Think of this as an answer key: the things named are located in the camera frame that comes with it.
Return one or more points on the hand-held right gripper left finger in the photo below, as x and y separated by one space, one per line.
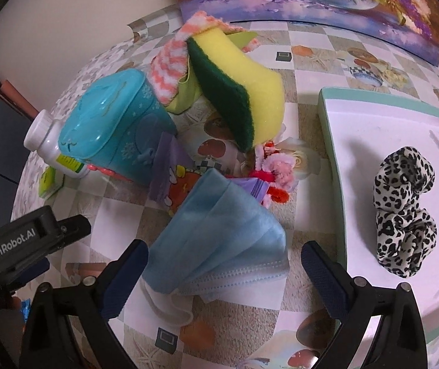
125 280

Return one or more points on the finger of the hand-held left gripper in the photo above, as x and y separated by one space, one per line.
73 228
37 268

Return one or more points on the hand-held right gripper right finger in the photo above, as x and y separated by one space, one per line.
321 273

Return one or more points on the green packet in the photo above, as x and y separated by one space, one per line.
50 184

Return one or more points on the blue face mask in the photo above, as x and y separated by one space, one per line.
223 238

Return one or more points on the purple printed packet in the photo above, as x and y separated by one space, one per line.
169 161
252 188

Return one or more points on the glass tray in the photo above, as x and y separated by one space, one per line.
365 142

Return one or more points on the pink white fluffy cloth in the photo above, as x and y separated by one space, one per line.
169 65

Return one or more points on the yellow green sponge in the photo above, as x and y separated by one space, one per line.
242 69

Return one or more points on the white face mask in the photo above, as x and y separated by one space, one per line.
169 307

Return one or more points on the white pill bottle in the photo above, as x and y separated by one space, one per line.
42 130

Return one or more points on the teal plastic box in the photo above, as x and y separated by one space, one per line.
104 123

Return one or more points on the pink red pipe cleaner craft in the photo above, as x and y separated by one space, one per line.
277 169

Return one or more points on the leopard print scrunchie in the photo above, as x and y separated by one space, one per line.
404 176

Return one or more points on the checkered printed tablecloth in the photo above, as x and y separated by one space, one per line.
311 84

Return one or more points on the floral painting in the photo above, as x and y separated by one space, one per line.
319 15

